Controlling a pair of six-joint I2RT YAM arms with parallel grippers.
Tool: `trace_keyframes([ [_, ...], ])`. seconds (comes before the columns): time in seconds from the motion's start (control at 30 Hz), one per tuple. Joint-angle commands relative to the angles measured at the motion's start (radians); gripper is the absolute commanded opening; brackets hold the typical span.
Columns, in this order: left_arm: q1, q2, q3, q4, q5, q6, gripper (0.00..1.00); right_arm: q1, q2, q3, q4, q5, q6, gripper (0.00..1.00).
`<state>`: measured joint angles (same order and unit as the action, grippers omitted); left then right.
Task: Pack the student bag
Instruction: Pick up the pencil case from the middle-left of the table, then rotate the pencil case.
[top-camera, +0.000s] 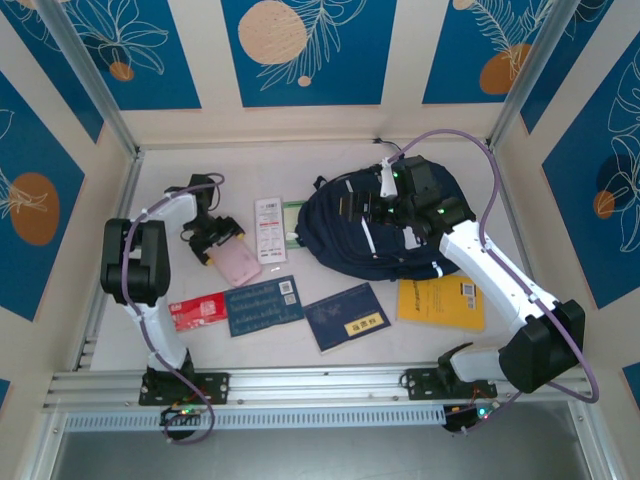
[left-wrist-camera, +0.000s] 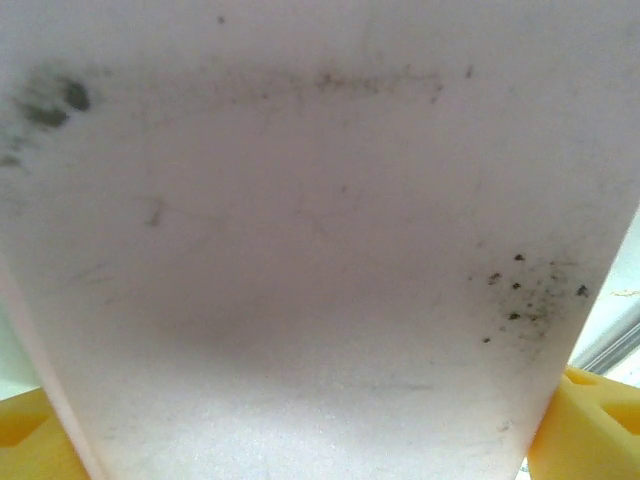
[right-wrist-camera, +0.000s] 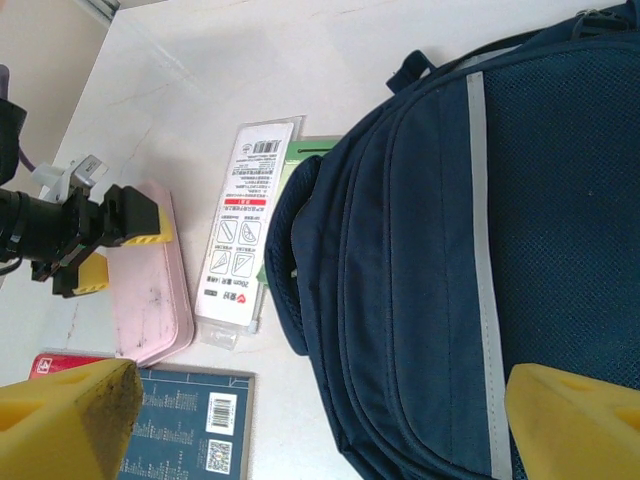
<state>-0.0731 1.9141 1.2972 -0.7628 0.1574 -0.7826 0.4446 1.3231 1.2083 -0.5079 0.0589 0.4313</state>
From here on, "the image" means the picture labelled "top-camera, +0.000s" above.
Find aluminium frame rail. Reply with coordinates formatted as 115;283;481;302
42;361;594;414

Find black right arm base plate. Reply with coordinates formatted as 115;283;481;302
402;367;499;402

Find pink pencil case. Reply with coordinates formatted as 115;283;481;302
207;239;263;288

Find green stationery pack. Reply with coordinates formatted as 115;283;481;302
283;200;308;250

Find yellow book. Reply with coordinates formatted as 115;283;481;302
396;273;487;334

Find white stationery pack red print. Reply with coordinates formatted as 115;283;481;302
253;197;290;266

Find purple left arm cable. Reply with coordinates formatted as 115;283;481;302
121;172;226;446

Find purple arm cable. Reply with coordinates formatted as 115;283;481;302
121;172;226;446
394;128;602;436

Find grey metal sheet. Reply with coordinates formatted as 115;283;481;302
49;430;601;480

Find navy blue backpack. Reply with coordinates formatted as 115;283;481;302
295;135;477;283

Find dark blue notebook QR codes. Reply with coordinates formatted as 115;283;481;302
223;274;306;339

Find red packet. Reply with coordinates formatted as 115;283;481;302
168;293;229;333

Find aluminium frame post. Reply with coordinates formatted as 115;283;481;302
486;0;590;152
36;0;140;157

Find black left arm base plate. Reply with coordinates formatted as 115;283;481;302
138;372;231;407

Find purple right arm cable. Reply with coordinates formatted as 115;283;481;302
394;128;602;436

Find grey slotted cable duct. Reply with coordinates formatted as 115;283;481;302
63;405;449;433

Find aluminium table side rail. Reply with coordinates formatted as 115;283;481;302
484;141;562;359
74;148;146;372

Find navy notebook yellow label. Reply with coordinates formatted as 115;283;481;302
302;281;392;357

